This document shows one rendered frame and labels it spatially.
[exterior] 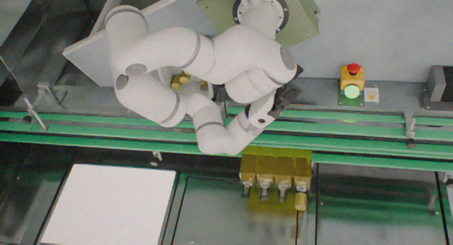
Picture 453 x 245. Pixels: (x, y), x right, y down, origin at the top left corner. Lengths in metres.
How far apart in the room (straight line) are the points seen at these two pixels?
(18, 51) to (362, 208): 1.43
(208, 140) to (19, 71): 1.08
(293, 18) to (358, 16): 0.22
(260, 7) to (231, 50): 0.31
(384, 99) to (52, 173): 1.25
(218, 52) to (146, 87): 0.17
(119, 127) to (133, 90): 0.74
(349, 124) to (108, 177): 0.89
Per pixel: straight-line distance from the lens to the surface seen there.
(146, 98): 0.99
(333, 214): 1.66
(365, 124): 1.51
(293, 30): 1.32
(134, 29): 0.92
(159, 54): 0.88
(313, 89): 1.56
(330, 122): 1.50
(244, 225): 1.60
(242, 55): 0.93
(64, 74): 2.28
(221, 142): 1.14
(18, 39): 2.03
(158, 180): 1.73
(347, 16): 1.42
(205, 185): 1.69
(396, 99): 1.57
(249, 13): 1.22
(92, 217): 1.73
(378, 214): 1.68
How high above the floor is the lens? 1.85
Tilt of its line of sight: 39 degrees down
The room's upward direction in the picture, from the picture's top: 170 degrees counter-clockwise
